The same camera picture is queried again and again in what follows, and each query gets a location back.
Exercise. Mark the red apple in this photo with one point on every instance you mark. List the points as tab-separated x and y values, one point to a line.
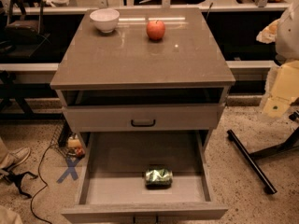
155	30

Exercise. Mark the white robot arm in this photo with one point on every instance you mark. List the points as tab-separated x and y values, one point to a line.
287	42

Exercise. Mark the black chair at left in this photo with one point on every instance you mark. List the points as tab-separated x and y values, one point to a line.
23	36

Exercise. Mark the white sneaker shoe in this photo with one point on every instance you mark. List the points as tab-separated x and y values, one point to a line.
12	158

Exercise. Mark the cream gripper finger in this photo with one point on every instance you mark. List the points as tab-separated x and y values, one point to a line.
281	89

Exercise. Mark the crushed green can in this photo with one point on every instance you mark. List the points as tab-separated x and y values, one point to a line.
158	177

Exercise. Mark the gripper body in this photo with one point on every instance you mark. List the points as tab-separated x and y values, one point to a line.
288	37

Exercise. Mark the black table base leg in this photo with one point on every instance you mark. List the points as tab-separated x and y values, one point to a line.
269	146

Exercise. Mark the grey cabinet with counter top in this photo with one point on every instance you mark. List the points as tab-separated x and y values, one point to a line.
185	67

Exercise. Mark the white ceramic bowl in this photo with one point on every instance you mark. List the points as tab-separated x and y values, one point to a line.
105	20

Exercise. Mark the wire basket with items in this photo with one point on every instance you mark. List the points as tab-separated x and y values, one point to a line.
66	143

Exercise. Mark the open grey lower drawer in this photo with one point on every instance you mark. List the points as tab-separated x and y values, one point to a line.
112	185

